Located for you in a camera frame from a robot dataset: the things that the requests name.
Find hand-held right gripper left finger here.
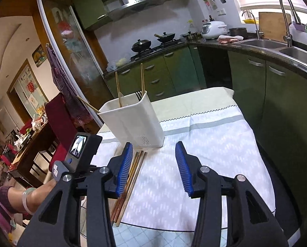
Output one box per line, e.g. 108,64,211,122
17,142,134,247

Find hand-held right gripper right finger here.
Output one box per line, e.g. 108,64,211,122
175,141,289,247

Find bundle of wooden chopsticks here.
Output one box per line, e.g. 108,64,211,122
112,150,147,227

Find white plastic utensil holder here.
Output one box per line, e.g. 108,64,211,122
97,91,165,150

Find person's left forearm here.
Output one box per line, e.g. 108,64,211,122
0,179,57,215

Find red dining chair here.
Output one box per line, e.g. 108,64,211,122
44,93,79,175

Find wooden dining table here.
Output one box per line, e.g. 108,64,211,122
7,122,56,186

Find purple checked apron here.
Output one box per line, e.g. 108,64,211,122
46,45,93,132

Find glass door with papers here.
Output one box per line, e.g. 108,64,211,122
7,59,50,111

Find plastic bag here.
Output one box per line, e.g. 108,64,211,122
107,54,131,72

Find sliding glass door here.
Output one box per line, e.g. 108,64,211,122
35,0,110,114

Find black wok with lid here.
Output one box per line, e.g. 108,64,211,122
154,32,176,43
131,39,152,53

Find green lower cabinets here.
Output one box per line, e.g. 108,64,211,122
103,44,307,224

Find green cabinets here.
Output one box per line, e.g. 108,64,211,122
72,0,191,30
103,44,307,224

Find gas stove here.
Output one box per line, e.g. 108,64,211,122
130,40,186,58

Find small steel pot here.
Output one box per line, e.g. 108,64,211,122
182,31,198,41

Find pink cloth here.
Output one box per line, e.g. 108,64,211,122
217,35,240,43

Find green upper cabinets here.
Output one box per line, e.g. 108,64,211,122
72,0,191,30

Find white rice cooker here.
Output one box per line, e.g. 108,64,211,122
201,21,228,40

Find black inner pot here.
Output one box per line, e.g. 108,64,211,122
228,27,248,38

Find small steel faucet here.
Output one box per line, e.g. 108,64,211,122
241,11,260,40

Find steel double sink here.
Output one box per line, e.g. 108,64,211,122
236,38,307,70

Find wooden cutting board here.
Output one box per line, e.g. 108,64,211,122
258,12,291,43

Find tall steel faucet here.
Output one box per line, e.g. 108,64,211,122
279,0,302,47

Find pale jade bracelet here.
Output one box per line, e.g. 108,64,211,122
22,187,38,215

